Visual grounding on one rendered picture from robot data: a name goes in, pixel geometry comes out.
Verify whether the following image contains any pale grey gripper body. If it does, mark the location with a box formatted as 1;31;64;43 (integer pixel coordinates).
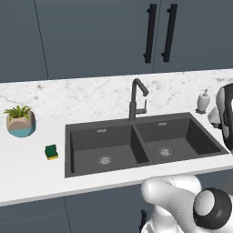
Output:
207;106;222;129

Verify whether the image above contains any dark grey double sink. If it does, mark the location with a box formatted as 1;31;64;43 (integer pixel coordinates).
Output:
64;111;230;179

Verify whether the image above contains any green and yellow sponge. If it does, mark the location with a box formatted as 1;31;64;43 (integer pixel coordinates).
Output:
44;144;59;162

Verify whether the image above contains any white soap dispenser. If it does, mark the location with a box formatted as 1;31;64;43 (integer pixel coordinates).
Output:
195;88;212;116

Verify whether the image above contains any slate blue base cupboard door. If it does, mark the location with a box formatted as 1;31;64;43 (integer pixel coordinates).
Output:
195;168;233;195
63;183;152;233
0;211;73;233

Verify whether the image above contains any dark grey tap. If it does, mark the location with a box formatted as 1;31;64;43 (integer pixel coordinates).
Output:
127;77;150;123

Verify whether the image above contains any green plant in pot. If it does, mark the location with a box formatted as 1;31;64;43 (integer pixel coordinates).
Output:
3;104;37;139

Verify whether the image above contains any slate blue drawer front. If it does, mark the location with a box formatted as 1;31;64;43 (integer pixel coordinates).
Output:
0;196;69;227

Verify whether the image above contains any black base cupboard handle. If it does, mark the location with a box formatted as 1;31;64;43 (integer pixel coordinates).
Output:
138;208;148;233

